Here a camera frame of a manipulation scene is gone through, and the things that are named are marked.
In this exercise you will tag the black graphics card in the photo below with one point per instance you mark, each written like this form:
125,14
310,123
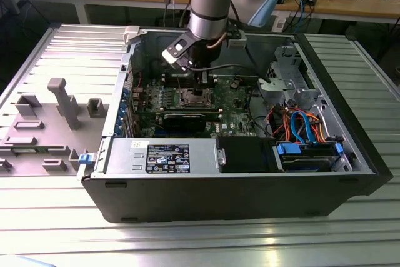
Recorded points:
184,123

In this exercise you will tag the thin metal locking lever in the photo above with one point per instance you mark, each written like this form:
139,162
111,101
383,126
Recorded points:
179,83

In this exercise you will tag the silver power supply unit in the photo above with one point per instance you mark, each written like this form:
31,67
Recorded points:
125,157

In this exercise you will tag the black PC case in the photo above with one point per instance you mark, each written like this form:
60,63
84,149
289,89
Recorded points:
218,198

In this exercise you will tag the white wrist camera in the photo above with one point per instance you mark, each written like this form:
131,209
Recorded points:
178,49

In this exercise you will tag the copper curved tube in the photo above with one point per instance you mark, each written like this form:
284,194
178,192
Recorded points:
217,42

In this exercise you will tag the blue plastic case latch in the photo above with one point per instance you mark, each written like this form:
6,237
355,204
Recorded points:
85,158

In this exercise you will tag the grey parts rack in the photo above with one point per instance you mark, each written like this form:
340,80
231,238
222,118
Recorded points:
53,142

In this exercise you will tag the hard disk in blue carrier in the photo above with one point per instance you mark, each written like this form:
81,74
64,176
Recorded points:
289,149

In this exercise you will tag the RAM slot white latches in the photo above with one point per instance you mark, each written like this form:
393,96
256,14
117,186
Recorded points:
170,76
170,82

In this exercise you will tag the green motherboard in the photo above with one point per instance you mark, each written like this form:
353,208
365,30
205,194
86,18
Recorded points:
237,113

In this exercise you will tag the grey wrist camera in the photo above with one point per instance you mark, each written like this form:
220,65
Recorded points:
236,42

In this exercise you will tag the coin cell battery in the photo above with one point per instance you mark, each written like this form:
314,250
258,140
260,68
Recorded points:
234,84

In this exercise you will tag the silver green CPU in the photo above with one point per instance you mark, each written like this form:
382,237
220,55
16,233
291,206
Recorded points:
191,99

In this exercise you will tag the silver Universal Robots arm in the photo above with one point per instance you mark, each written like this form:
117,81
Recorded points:
207,13

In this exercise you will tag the silver metal drive cage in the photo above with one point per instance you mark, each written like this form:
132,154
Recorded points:
275,85

